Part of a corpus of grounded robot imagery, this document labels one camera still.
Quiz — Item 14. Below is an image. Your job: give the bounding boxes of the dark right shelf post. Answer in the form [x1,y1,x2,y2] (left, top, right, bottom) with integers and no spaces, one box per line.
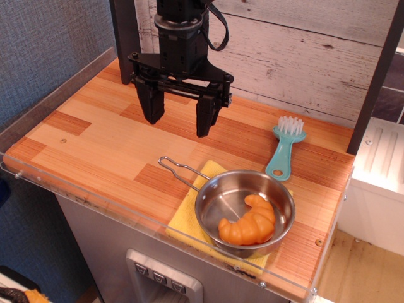
[347,0,403,155]

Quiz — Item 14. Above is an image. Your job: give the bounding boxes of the clear acrylic guard panel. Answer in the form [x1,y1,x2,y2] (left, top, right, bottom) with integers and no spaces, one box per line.
[4,143,354,302]

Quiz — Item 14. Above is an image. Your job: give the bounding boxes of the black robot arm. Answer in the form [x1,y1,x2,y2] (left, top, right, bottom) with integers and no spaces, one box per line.
[129,1,234,138]

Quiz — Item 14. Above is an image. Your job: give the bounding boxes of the grey toy fridge dispenser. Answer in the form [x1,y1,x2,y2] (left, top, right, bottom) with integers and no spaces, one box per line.
[126,249,203,302]

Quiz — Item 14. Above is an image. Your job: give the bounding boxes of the yellow cloth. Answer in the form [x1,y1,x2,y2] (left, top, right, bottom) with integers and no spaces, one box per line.
[166,160,294,276]

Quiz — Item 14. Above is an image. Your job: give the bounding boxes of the dark left shelf post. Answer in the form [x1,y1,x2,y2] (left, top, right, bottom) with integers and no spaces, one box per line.
[109,0,141,85]

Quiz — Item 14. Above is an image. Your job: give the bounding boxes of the small stainless steel pan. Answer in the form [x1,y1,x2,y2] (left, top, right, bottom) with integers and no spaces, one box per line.
[158,155,297,259]

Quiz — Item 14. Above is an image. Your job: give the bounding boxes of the orange black object bottom left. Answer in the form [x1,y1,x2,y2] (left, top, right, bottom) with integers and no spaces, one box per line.
[1,287,50,303]

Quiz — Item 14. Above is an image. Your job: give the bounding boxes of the teal brush white bristles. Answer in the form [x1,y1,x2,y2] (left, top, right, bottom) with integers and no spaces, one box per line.
[265,116,306,182]

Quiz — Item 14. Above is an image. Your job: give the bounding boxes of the dark shelf post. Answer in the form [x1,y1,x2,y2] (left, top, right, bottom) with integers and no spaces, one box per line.
[347,0,403,155]
[109,0,141,85]

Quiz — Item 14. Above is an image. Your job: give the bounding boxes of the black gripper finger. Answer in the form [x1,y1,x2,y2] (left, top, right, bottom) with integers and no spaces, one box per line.
[196,85,222,138]
[135,76,165,124]

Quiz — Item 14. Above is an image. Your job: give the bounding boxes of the orange plastic crescent roll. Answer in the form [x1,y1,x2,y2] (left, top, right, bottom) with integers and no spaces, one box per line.
[218,194,276,246]

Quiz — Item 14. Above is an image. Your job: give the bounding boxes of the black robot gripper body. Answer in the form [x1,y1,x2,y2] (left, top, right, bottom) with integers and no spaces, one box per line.
[129,18,233,107]

